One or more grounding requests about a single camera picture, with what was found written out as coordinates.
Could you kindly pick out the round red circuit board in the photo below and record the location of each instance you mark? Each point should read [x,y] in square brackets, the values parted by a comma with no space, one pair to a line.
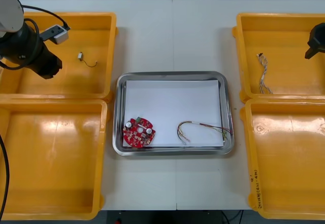
[138,132]

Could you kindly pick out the small metal solenoid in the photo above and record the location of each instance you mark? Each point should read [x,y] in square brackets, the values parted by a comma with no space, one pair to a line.
[80,56]

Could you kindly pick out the steel tray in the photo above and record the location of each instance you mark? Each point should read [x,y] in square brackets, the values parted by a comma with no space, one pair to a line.
[119,122]

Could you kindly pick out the white paper sheet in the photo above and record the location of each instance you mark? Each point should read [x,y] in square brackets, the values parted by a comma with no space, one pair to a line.
[172,102]

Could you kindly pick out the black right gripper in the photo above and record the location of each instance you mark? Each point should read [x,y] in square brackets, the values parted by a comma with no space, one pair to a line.
[318,37]

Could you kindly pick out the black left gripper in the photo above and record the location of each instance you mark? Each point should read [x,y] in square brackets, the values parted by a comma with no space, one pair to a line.
[47,65]

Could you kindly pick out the yellow-orange plastic bin with handwriting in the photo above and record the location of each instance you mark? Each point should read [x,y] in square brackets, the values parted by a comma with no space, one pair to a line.
[292,158]

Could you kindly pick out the silver-black left robot arm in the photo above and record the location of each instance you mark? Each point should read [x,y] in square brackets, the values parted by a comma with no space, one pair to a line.
[10,10]

